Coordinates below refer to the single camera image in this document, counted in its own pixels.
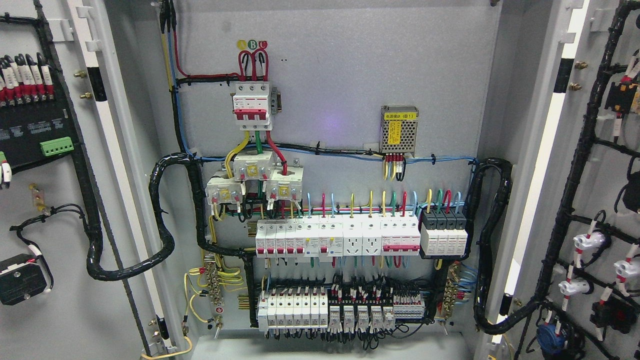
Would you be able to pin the grey cabinet door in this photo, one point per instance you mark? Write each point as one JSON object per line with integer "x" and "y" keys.
{"x": 564, "y": 143}
{"x": 80, "y": 318}

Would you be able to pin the white current transformers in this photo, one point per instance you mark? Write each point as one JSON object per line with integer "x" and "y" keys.
{"x": 253, "y": 172}

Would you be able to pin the white small breaker row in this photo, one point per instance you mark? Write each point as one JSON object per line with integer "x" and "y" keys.
{"x": 300, "y": 239}

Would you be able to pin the perforated metal power supply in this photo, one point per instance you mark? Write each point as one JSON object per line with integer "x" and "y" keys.
{"x": 399, "y": 128}

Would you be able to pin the red white circuit breaker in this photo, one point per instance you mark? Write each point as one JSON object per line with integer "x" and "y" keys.
{"x": 400, "y": 235}

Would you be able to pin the red white main breaker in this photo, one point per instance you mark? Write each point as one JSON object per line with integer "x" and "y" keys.
{"x": 252, "y": 106}

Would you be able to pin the black white surge protector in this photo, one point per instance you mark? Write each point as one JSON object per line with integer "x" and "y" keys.
{"x": 443, "y": 235}

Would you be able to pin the white lower breaker row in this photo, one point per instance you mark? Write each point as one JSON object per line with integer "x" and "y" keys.
{"x": 283, "y": 311}

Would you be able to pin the brass left ground bar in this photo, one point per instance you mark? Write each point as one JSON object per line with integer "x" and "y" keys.
{"x": 213, "y": 287}

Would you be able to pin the row of relay modules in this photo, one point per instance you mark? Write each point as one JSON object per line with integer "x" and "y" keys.
{"x": 359, "y": 310}

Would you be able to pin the brass right terminal bar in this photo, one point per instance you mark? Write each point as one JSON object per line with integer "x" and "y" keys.
{"x": 450, "y": 295}

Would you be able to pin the black digital power meter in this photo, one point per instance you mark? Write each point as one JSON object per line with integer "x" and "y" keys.
{"x": 24, "y": 127}

